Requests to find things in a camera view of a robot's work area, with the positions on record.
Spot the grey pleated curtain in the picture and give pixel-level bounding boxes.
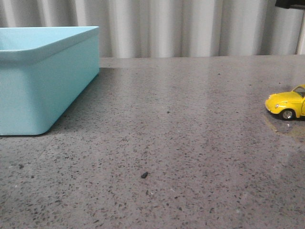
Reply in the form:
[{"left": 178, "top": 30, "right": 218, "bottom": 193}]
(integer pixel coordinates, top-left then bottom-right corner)
[{"left": 0, "top": 0, "right": 305, "bottom": 58}]

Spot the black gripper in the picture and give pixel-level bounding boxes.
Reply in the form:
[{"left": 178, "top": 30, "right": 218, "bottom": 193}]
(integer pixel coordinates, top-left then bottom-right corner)
[{"left": 275, "top": 0, "right": 305, "bottom": 9}]

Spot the light blue plastic box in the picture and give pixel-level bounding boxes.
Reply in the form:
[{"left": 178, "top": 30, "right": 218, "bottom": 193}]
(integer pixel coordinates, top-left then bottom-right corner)
[{"left": 0, "top": 26, "right": 99, "bottom": 135}]

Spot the yellow toy beetle car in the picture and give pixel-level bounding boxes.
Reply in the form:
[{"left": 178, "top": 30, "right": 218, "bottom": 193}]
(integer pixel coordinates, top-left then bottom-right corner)
[{"left": 265, "top": 84, "right": 305, "bottom": 121}]

